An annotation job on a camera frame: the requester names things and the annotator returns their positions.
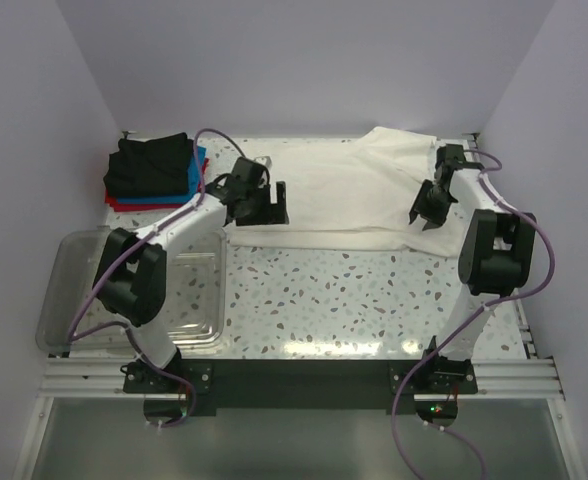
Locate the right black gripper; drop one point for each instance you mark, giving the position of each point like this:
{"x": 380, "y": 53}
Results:
{"x": 432, "y": 206}

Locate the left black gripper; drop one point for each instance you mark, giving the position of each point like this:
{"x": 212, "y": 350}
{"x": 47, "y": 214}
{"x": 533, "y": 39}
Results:
{"x": 262, "y": 205}

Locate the white printed t-shirt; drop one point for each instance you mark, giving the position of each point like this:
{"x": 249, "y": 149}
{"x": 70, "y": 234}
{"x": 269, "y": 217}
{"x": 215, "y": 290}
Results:
{"x": 352, "y": 195}

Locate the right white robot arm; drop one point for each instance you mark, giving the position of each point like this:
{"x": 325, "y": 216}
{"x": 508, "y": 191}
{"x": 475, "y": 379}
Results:
{"x": 495, "y": 257}

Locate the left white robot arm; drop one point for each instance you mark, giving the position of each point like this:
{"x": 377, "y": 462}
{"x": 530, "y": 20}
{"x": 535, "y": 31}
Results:
{"x": 131, "y": 279}

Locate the folded blue t-shirt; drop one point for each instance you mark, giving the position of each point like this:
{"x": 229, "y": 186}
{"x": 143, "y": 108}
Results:
{"x": 196, "y": 172}

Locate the clear plastic bin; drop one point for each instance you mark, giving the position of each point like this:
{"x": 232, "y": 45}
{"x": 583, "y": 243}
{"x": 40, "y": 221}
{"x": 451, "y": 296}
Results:
{"x": 193, "y": 307}

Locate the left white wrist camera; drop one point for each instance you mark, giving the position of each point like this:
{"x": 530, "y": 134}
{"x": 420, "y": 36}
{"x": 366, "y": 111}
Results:
{"x": 265, "y": 161}

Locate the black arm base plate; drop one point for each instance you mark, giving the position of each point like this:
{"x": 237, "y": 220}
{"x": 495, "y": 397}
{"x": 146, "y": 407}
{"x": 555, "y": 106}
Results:
{"x": 199, "y": 387}

